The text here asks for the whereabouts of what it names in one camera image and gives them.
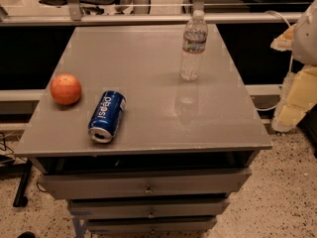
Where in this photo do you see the top grey drawer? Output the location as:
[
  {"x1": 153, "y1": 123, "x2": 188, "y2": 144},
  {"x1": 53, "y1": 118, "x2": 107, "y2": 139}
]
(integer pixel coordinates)
[{"x1": 39, "y1": 168, "x2": 251, "y2": 199}]

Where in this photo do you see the blue pepsi can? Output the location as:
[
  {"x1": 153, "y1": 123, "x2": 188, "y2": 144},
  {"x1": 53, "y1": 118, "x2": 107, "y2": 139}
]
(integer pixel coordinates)
[{"x1": 88, "y1": 90, "x2": 126, "y2": 143}]

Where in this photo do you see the middle grey drawer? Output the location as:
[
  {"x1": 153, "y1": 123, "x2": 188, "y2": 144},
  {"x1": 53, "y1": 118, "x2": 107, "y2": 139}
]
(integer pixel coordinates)
[{"x1": 69, "y1": 197, "x2": 229, "y2": 219}]

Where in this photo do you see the grey drawer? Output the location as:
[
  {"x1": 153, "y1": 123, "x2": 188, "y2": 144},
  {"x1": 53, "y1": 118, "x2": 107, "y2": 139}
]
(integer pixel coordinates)
[
  {"x1": 87, "y1": 216, "x2": 217, "y2": 234},
  {"x1": 39, "y1": 168, "x2": 251, "y2": 199},
  {"x1": 69, "y1": 197, "x2": 229, "y2": 219}
]

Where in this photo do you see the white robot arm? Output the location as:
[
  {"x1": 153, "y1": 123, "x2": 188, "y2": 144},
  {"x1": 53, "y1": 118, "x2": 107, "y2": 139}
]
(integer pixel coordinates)
[{"x1": 270, "y1": 0, "x2": 317, "y2": 133}]

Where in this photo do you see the metal railing frame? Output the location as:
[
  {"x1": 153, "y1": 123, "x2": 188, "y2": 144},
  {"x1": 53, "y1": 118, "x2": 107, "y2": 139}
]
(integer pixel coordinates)
[{"x1": 0, "y1": 0, "x2": 314, "y2": 26}]

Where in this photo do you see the orange fruit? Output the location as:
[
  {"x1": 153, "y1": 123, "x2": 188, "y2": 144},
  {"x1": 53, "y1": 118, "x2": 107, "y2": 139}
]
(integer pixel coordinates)
[{"x1": 50, "y1": 73, "x2": 82, "y2": 105}]

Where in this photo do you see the white cable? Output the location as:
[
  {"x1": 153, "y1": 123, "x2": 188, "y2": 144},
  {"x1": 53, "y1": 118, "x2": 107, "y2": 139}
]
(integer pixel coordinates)
[{"x1": 254, "y1": 10, "x2": 295, "y2": 112}]

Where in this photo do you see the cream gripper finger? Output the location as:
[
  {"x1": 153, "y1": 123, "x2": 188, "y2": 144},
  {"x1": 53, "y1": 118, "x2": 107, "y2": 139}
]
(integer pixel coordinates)
[
  {"x1": 271, "y1": 65, "x2": 317, "y2": 133},
  {"x1": 270, "y1": 24, "x2": 296, "y2": 52}
]

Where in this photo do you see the clear plastic water bottle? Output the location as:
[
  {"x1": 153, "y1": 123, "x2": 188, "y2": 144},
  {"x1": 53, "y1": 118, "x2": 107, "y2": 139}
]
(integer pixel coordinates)
[{"x1": 180, "y1": 10, "x2": 208, "y2": 81}]

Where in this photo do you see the bottom grey drawer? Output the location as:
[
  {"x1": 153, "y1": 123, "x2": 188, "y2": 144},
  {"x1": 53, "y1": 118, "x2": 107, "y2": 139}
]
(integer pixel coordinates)
[{"x1": 87, "y1": 216, "x2": 217, "y2": 234}]

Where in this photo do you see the grey drawer cabinet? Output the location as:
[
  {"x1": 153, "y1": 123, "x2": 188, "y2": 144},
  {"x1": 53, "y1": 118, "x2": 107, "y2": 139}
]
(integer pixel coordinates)
[{"x1": 14, "y1": 24, "x2": 273, "y2": 235}]

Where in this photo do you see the black stand leg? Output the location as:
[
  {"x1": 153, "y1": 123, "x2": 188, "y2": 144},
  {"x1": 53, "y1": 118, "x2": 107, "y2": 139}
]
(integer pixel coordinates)
[{"x1": 13, "y1": 160, "x2": 32, "y2": 207}]

